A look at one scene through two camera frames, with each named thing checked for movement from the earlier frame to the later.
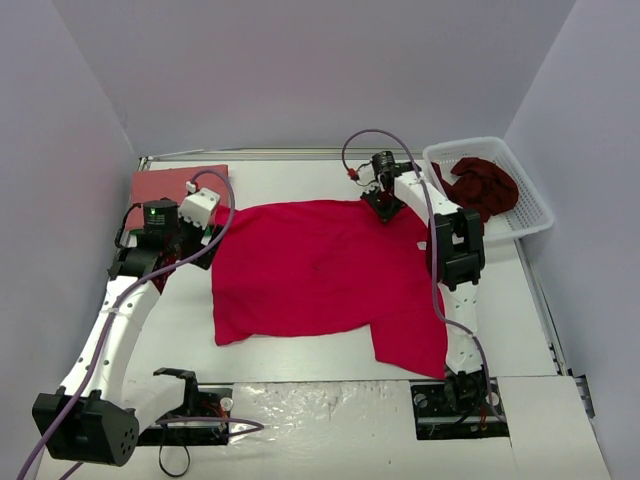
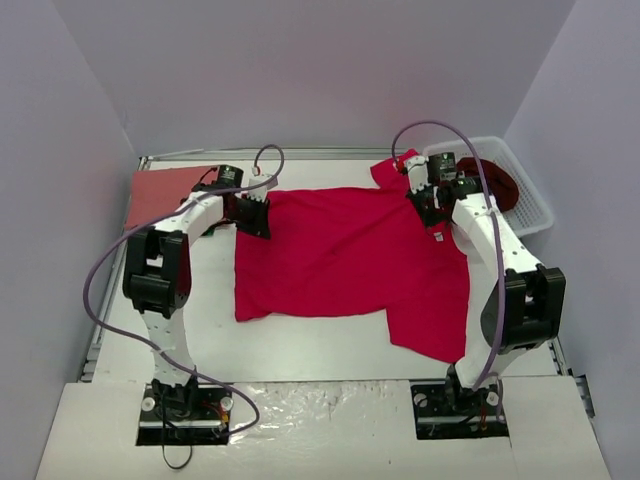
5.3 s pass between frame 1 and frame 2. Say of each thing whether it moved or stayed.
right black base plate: stayed
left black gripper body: moved
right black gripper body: moved
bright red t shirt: moved
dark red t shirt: stayed
